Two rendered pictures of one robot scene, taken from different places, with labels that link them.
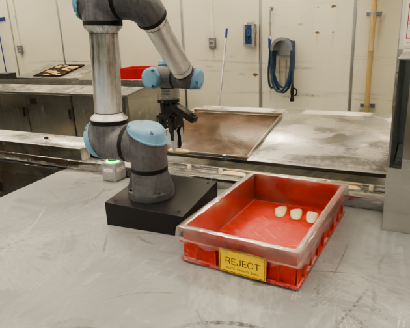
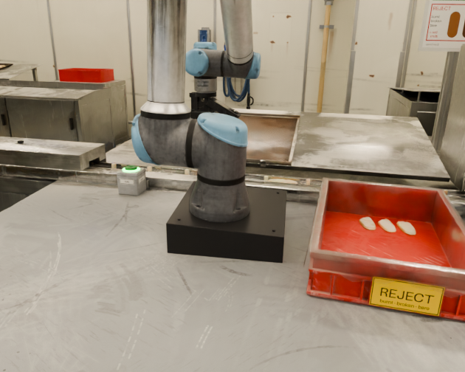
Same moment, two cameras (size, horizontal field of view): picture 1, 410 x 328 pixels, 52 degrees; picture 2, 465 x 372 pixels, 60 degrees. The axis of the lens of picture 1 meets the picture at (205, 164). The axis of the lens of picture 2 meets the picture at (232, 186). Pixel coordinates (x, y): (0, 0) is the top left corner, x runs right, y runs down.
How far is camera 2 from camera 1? 54 cm
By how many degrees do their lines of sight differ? 15
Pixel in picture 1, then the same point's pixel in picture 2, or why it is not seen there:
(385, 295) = not seen: outside the picture
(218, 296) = (397, 344)
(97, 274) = (206, 328)
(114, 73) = (182, 46)
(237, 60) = not seen: hidden behind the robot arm
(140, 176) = (218, 186)
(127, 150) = (201, 152)
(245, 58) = not seen: hidden behind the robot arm
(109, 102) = (174, 86)
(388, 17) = (339, 31)
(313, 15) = (268, 24)
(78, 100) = (14, 103)
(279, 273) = (460, 303)
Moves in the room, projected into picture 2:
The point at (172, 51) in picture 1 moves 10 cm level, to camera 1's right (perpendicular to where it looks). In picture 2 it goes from (245, 25) to (283, 26)
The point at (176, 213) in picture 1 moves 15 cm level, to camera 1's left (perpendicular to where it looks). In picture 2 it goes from (272, 233) to (207, 240)
